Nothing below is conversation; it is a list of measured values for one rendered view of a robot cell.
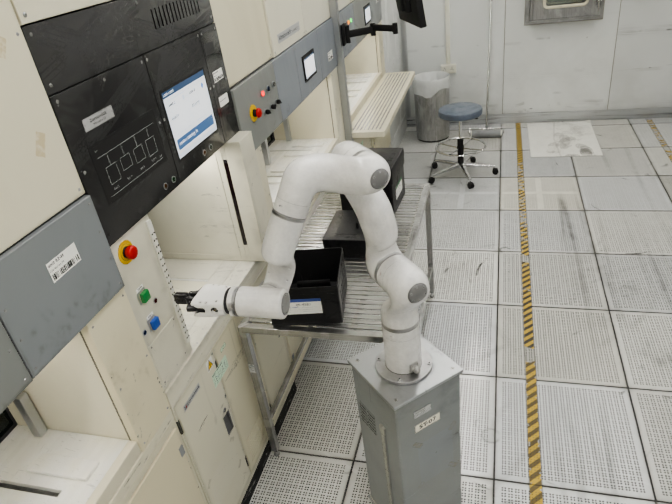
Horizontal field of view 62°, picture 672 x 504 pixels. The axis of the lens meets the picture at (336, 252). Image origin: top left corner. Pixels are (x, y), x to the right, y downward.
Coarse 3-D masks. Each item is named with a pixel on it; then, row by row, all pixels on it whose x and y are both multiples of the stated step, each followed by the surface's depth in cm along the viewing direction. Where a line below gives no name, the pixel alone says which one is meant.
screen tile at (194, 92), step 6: (198, 84) 187; (204, 84) 191; (192, 90) 184; (198, 90) 188; (204, 90) 191; (192, 96) 184; (198, 96) 188; (204, 96) 191; (204, 102) 192; (198, 108) 188; (204, 108) 192; (210, 108) 196; (198, 114) 188; (204, 114) 192
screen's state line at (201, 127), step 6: (204, 120) 192; (210, 120) 196; (198, 126) 188; (204, 126) 192; (192, 132) 185; (198, 132) 188; (180, 138) 178; (186, 138) 181; (192, 138) 185; (180, 144) 178; (186, 144) 181
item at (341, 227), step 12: (336, 216) 263; (348, 216) 262; (336, 228) 253; (348, 228) 252; (360, 228) 250; (324, 240) 246; (336, 240) 244; (348, 240) 243; (360, 240) 241; (348, 252) 246; (360, 252) 244
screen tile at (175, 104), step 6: (180, 96) 177; (186, 96) 180; (168, 102) 171; (174, 102) 174; (180, 102) 177; (186, 102) 181; (168, 108) 171; (174, 108) 174; (180, 108) 177; (186, 108) 181; (186, 114) 181; (180, 120) 177; (186, 120) 181; (192, 120) 184; (174, 126) 174; (180, 126) 178; (186, 126) 181; (180, 132) 178
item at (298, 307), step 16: (304, 256) 228; (320, 256) 227; (336, 256) 226; (304, 272) 232; (320, 272) 231; (336, 272) 231; (304, 288) 203; (320, 288) 202; (336, 288) 202; (304, 304) 206; (320, 304) 206; (336, 304) 205; (272, 320) 212; (288, 320) 211; (304, 320) 211; (320, 320) 210; (336, 320) 209
